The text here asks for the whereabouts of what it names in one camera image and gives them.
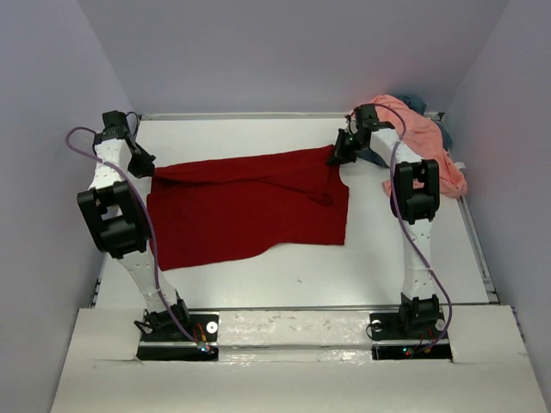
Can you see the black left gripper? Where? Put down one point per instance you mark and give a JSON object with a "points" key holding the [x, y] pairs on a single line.
{"points": [[145, 168]]}

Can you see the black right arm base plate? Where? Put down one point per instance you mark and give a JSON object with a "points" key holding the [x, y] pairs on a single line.
{"points": [[391, 342]]}

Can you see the aluminium table rail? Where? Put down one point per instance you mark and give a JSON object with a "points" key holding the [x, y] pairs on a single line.
{"points": [[302, 308], [245, 116], [478, 251]]}

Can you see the aluminium right table rail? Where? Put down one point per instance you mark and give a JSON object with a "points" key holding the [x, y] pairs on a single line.
{"points": [[478, 251]]}

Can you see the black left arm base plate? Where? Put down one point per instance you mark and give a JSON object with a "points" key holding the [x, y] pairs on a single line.
{"points": [[174, 346]]}

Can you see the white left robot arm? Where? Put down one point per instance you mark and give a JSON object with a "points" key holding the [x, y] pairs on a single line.
{"points": [[120, 225]]}

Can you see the pink t shirt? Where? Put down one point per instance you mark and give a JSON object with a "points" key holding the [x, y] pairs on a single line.
{"points": [[424, 137]]}

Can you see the aluminium front table rail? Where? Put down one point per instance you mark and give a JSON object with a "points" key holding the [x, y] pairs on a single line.
{"points": [[302, 308]]}

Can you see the red t shirt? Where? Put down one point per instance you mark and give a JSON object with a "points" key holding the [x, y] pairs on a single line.
{"points": [[235, 208]]}

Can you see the aluminium back table rail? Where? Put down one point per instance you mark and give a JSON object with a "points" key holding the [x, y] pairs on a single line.
{"points": [[245, 116]]}

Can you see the teal blue t shirt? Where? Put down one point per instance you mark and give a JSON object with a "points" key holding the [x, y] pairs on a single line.
{"points": [[416, 104]]}

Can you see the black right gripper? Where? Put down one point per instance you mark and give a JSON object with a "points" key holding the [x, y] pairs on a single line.
{"points": [[339, 155]]}

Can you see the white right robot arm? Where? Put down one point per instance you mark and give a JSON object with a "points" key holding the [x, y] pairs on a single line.
{"points": [[414, 201]]}

